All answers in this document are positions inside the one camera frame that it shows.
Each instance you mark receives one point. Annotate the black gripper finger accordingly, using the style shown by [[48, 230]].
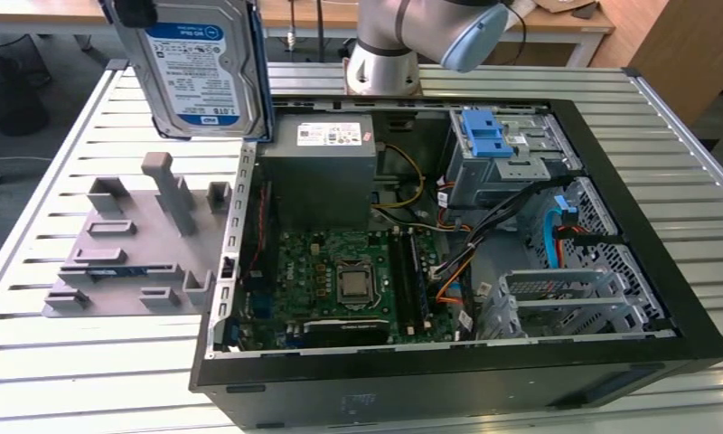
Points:
[[134, 11]]

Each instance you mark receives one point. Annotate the hard disk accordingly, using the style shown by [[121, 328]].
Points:
[[198, 68]]

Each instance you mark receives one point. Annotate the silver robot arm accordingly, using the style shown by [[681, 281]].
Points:
[[385, 68]]

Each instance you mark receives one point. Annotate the metal disk bay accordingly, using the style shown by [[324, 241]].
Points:
[[578, 302]]

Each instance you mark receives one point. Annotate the grey power supply unit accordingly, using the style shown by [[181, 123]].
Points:
[[320, 190]]

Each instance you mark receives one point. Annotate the grey parts rack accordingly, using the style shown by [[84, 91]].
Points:
[[138, 251]]

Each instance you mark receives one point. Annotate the green RAM stick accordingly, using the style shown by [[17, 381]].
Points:
[[117, 271]]

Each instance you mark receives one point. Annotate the blue drive cage latch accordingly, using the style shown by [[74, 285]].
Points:
[[478, 135]]

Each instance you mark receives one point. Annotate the white roll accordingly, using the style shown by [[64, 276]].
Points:
[[524, 9]]

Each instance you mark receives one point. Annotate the brown cardboard piece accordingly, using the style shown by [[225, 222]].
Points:
[[549, 5]]

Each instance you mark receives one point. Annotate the silver CPU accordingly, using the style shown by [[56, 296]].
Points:
[[354, 285]]

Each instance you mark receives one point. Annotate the green motherboard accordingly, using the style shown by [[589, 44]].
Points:
[[294, 312]]

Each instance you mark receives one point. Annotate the CPU socket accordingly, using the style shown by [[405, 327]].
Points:
[[338, 300]]

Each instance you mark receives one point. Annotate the metal drive cage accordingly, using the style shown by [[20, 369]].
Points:
[[518, 172]]

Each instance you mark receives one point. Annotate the black RAM slot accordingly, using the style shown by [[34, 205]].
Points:
[[405, 280]]

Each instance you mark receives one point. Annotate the black graphics card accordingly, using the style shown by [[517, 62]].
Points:
[[344, 336]]

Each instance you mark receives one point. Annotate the wooden cabinet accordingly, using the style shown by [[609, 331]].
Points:
[[687, 45]]

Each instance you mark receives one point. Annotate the black PC case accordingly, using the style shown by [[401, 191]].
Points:
[[397, 398]]

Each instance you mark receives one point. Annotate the wooden desk white frame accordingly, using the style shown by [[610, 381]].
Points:
[[542, 23], [36, 18]]

